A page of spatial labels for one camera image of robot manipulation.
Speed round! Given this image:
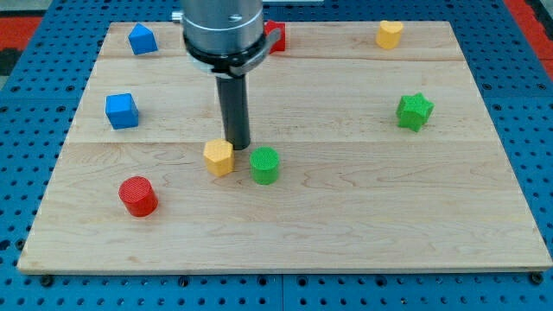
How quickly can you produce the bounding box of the yellow heart block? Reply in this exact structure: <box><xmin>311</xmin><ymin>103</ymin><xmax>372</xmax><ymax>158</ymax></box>
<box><xmin>375</xmin><ymin>20</ymin><xmax>404</xmax><ymax>49</ymax></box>

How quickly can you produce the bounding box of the red cylinder block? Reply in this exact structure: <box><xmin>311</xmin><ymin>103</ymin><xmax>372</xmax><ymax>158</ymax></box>
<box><xmin>118</xmin><ymin>176</ymin><xmax>158</xmax><ymax>217</ymax></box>

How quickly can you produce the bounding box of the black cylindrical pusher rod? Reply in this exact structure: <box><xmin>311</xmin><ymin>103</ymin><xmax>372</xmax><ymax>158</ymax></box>
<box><xmin>216</xmin><ymin>76</ymin><xmax>251</xmax><ymax>150</ymax></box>

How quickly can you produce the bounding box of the yellow hexagon block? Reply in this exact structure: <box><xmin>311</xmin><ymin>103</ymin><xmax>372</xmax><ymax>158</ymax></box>
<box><xmin>203</xmin><ymin>138</ymin><xmax>234</xmax><ymax>177</ymax></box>

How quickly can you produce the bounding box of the wooden board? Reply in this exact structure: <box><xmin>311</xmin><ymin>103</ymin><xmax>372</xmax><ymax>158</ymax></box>
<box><xmin>18</xmin><ymin>22</ymin><xmax>552</xmax><ymax>275</ymax></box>

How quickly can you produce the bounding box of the blue pentagon block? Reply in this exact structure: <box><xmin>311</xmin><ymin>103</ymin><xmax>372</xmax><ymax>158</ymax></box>
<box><xmin>128</xmin><ymin>23</ymin><xmax>158</xmax><ymax>55</ymax></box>

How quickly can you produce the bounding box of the green cylinder block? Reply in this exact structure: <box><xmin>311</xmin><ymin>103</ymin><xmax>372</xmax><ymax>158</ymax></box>
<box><xmin>250</xmin><ymin>146</ymin><xmax>280</xmax><ymax>185</ymax></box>

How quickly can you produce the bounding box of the green star block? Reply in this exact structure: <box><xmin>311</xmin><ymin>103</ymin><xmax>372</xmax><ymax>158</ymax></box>
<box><xmin>396</xmin><ymin>92</ymin><xmax>435</xmax><ymax>132</ymax></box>

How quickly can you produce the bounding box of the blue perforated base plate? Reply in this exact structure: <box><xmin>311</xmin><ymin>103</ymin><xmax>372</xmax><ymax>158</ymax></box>
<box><xmin>1</xmin><ymin>0</ymin><xmax>552</xmax><ymax>310</ymax></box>

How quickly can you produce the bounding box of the red block behind arm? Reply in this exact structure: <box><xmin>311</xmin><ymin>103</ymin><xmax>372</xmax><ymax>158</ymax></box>
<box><xmin>264</xmin><ymin>20</ymin><xmax>286</xmax><ymax>54</ymax></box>

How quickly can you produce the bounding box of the blue cube block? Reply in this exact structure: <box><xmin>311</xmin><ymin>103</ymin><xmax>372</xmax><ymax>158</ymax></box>
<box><xmin>105</xmin><ymin>93</ymin><xmax>139</xmax><ymax>130</ymax></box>

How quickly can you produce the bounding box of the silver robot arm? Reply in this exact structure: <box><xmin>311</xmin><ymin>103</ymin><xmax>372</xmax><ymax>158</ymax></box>
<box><xmin>172</xmin><ymin>0</ymin><xmax>283</xmax><ymax>150</ymax></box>

